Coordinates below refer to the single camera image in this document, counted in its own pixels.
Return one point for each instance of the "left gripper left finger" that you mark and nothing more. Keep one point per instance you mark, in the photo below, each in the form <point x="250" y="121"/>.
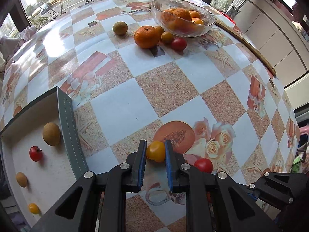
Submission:
<point x="97" y="200"/>

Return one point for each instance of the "yellow cherry tomato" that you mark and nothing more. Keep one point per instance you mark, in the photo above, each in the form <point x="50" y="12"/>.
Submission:
<point x="156" y="152"/>
<point x="33" y="208"/>

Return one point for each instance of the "red stemmed cherry tomato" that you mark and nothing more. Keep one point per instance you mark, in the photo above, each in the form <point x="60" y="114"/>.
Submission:
<point x="35" y="153"/>

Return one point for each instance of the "large orange mandarin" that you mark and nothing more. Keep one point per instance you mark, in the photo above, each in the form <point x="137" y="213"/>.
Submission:
<point x="146" y="37"/>

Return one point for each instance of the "green kiwi on table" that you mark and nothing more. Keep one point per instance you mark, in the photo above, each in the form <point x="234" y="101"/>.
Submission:
<point x="120" y="28"/>

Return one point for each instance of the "red tomato near bowl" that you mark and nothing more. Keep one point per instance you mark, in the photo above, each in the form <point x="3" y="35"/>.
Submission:
<point x="178" y="44"/>

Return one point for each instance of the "grey shallow tray box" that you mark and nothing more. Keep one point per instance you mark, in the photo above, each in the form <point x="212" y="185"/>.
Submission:
<point x="61" y="165"/>

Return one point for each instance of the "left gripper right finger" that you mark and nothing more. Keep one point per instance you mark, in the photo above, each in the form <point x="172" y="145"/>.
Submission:
<point x="214" y="202"/>

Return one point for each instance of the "small brown fruit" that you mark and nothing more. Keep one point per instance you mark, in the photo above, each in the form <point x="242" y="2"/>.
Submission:
<point x="51" y="134"/>

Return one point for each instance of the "mandarin in bowl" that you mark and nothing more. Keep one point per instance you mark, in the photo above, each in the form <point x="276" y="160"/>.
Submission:
<point x="183" y="16"/>

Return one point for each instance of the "glass fruit bowl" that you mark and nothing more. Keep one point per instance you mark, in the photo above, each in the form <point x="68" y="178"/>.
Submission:
<point x="202" y="20"/>

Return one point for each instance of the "brown kiwi fruit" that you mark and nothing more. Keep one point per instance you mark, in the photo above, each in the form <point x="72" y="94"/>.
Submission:
<point x="21" y="180"/>

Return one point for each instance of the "small yellow fruit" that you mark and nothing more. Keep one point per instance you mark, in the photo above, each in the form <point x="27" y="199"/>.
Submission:
<point x="159" y="30"/>
<point x="167" y="38"/>

